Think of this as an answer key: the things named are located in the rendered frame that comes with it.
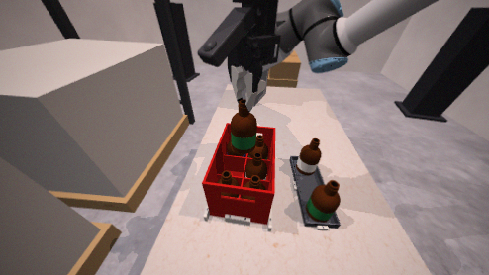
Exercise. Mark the red bottle crate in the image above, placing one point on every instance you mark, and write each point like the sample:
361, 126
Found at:
258, 211

